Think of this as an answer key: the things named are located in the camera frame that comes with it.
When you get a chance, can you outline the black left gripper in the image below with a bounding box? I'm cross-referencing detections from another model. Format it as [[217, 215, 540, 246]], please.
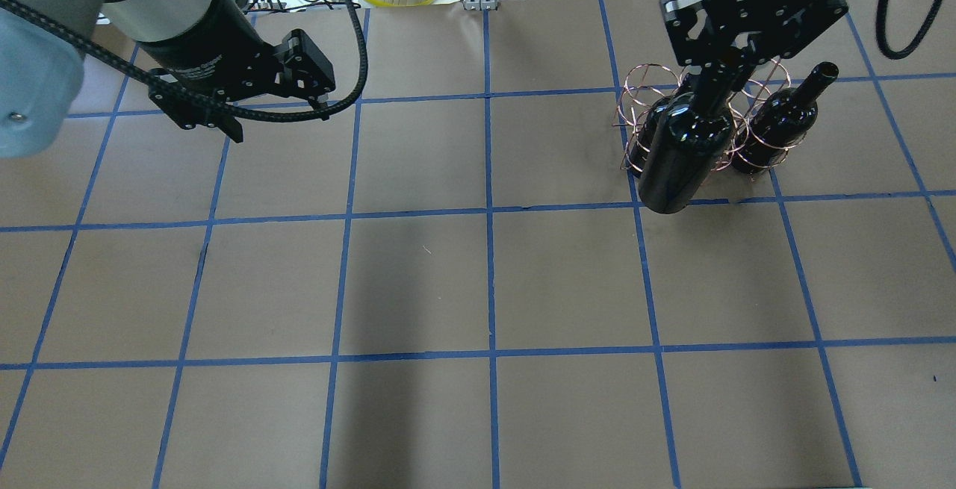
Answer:
[[143, 0, 337, 109]]

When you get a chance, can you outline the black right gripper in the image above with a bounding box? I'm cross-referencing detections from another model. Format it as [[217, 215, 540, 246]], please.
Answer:
[[660, 0, 849, 67]]

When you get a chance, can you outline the dark wine bottle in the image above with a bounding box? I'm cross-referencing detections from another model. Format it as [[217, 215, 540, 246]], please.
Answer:
[[638, 63, 738, 214], [731, 61, 839, 176]]

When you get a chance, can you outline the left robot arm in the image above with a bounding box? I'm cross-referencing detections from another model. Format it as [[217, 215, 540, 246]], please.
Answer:
[[2, 0, 339, 158]]

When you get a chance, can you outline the dark wine bottle in basket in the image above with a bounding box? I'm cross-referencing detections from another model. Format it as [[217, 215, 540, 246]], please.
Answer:
[[731, 61, 839, 176]]

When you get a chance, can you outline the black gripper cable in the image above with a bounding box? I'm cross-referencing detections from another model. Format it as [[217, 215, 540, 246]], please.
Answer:
[[0, 0, 370, 125]]

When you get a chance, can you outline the copper wire wine basket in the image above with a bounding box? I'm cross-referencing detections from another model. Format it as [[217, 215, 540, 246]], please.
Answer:
[[617, 63, 782, 178]]

